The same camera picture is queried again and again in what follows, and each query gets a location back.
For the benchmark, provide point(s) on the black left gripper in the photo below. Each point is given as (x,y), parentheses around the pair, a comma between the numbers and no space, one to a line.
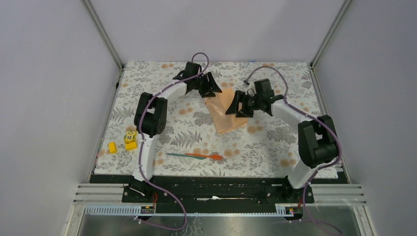
(210,86)

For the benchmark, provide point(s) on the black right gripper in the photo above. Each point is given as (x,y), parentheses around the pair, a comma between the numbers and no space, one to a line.
(240,97)

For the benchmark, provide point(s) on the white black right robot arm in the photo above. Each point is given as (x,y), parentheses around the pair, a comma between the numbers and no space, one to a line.
(318,145)

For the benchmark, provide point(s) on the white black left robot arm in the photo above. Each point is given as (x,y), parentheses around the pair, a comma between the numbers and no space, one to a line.
(151,113)

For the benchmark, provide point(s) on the floral patterned tablecloth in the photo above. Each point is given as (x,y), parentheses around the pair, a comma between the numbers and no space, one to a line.
(265,147)

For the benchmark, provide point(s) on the orange plastic fork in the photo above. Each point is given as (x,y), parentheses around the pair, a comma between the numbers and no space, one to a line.
(214,156)

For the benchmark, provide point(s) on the teal plastic knife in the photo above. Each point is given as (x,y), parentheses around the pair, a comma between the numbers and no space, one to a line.
(184,155)

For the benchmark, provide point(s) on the yellow toy block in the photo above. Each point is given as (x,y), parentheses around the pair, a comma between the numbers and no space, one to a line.
(112,148)
(130,140)

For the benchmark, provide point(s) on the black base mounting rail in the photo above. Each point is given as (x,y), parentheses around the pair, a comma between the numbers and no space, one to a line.
(209,195)

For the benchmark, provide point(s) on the left aluminium frame post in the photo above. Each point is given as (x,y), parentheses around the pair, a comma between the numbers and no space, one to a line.
(103,33)

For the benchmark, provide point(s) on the aluminium frame post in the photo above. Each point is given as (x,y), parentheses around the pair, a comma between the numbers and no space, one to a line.
(103,33)
(333,27)

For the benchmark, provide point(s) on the right aluminium frame post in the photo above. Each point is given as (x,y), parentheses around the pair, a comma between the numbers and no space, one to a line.
(333,27)

